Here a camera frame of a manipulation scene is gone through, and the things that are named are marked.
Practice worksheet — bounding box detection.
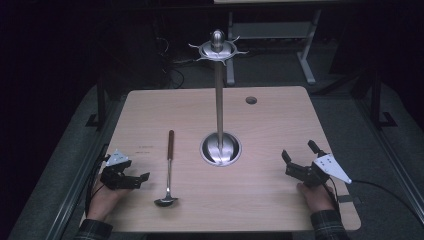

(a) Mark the person's left hand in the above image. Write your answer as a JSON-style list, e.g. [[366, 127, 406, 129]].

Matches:
[[87, 173, 132, 222]]

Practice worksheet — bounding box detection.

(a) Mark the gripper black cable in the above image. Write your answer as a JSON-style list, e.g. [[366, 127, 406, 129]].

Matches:
[[328, 178, 424, 228], [84, 153, 111, 218]]

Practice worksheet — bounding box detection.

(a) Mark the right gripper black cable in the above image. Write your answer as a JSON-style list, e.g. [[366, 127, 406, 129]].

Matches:
[[328, 178, 424, 228]]

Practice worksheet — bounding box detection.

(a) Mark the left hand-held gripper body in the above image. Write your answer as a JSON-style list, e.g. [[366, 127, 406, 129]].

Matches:
[[99, 148, 142, 191]]

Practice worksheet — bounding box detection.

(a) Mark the black metal stand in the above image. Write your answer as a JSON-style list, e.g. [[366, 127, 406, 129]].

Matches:
[[85, 74, 109, 128], [351, 68, 398, 129]]

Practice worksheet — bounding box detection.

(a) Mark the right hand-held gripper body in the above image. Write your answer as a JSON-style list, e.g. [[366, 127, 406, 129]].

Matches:
[[285, 153, 353, 188]]

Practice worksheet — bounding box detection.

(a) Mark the white metal desk frame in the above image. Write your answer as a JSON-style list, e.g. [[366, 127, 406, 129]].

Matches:
[[225, 9, 323, 87]]

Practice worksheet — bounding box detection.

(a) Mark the steel ladle with wooden handle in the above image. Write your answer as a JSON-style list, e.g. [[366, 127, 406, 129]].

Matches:
[[153, 129, 179, 208]]

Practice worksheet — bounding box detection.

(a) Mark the person's right hand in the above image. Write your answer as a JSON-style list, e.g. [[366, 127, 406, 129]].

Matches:
[[296, 182, 336, 213]]

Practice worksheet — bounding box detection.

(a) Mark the steel utensil stand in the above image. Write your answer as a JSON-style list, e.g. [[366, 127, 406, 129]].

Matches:
[[188, 28, 249, 167]]

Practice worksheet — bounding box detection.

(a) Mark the black floor cable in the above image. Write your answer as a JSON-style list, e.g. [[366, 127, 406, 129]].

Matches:
[[154, 36, 196, 89]]

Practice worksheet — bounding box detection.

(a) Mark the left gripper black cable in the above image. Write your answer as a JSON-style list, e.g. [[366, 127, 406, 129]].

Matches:
[[84, 153, 111, 218]]

